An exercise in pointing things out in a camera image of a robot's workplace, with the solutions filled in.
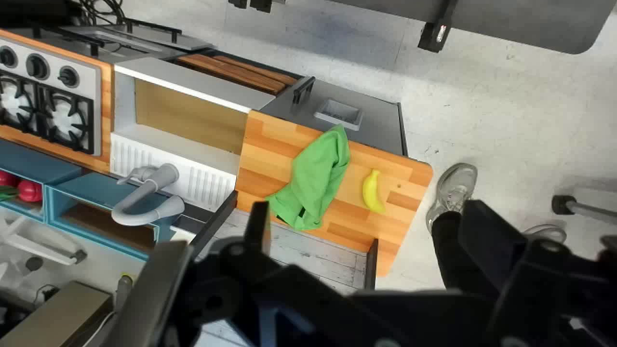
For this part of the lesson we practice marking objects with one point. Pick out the green cloth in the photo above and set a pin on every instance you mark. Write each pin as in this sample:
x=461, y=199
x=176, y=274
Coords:
x=313, y=178

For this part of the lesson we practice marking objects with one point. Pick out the white toy sink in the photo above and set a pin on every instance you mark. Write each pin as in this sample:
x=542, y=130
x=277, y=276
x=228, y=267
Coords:
x=168, y=144

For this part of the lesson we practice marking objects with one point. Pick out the yellow toy banana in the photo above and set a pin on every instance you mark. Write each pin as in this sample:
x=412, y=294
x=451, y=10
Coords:
x=372, y=193

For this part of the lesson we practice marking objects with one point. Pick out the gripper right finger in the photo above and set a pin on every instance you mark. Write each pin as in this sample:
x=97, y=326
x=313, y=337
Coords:
x=544, y=289

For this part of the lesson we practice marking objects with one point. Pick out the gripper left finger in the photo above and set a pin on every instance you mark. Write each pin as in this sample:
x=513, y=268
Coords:
x=226, y=289

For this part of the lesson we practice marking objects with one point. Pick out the black toy burner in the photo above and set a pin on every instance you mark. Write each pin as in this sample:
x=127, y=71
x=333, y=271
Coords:
x=14, y=103
x=66, y=120

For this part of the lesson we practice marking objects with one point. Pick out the toy kitchen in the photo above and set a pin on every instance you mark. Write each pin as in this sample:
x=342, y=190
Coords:
x=270, y=144

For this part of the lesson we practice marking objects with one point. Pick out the grey toy kitchen door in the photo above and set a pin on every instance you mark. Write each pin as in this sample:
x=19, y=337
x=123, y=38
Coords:
x=376, y=125

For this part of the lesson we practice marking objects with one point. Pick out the grey desk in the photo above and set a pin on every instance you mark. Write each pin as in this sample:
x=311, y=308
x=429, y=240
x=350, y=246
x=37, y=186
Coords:
x=530, y=21

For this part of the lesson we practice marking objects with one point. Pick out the grey toy tap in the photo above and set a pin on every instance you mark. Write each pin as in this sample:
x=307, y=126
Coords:
x=144, y=190

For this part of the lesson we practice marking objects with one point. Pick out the black stove knob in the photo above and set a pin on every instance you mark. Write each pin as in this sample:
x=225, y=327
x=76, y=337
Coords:
x=37, y=66
x=68, y=76
x=6, y=57

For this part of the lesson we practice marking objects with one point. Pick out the brown box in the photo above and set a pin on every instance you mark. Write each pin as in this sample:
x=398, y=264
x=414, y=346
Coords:
x=53, y=315

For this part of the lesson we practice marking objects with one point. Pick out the toy oven door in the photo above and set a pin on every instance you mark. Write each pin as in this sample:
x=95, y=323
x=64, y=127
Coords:
x=144, y=41

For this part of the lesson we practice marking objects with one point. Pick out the red toy vegetable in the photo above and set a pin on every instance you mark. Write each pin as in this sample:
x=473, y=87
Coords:
x=6, y=178
x=30, y=191

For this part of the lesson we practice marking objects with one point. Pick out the person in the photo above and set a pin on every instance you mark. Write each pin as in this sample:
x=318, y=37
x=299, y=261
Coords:
x=453, y=193

